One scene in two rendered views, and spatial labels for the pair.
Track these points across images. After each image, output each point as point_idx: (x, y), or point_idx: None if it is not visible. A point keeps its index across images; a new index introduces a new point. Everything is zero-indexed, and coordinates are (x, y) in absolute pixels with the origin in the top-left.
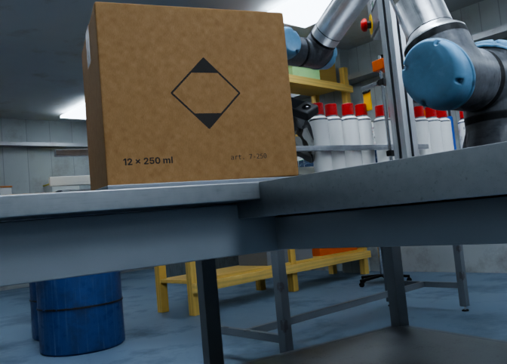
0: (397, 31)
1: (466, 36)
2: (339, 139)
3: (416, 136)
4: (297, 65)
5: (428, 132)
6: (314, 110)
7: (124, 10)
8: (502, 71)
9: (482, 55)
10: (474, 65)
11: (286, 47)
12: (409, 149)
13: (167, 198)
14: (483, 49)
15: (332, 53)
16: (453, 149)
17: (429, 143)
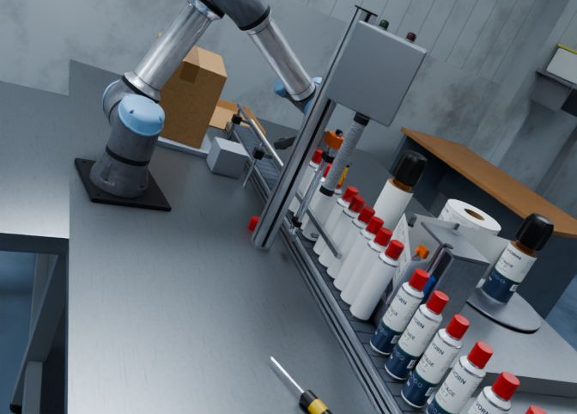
0: (313, 104)
1: (118, 83)
2: (306, 187)
3: (273, 205)
4: None
5: (355, 247)
6: (276, 143)
7: (157, 37)
8: (110, 112)
9: (112, 97)
10: (104, 99)
11: (274, 86)
12: (264, 210)
13: (69, 88)
14: (122, 97)
15: (305, 106)
16: (362, 292)
17: (349, 258)
